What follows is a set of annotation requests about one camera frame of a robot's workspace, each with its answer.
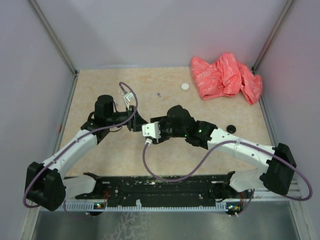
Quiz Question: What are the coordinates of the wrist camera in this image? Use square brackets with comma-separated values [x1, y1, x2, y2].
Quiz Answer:
[141, 121, 161, 139]
[123, 92, 135, 108]

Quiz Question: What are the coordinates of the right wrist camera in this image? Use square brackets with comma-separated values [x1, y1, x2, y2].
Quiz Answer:
[141, 121, 161, 139]

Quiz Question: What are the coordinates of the black round charging case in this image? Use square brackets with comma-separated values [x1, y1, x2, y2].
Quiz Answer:
[226, 124, 237, 134]

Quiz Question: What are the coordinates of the white round charging case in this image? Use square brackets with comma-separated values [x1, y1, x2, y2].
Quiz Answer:
[181, 83, 190, 91]

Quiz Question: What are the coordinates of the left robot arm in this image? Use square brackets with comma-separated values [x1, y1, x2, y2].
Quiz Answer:
[22, 95, 147, 211]

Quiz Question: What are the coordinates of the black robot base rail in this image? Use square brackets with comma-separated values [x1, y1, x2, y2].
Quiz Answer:
[75, 173, 252, 208]

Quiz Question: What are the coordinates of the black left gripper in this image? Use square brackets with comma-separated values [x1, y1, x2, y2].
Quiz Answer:
[107, 105, 148, 132]

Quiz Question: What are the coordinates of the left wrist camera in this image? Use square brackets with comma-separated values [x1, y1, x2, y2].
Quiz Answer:
[123, 92, 135, 108]

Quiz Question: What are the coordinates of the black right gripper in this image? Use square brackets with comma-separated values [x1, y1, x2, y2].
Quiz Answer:
[150, 116, 187, 144]

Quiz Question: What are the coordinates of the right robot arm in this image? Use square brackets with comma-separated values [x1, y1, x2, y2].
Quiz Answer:
[142, 105, 297, 198]

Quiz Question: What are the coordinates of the pink plastic bag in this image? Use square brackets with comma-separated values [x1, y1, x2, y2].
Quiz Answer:
[190, 52, 263, 105]

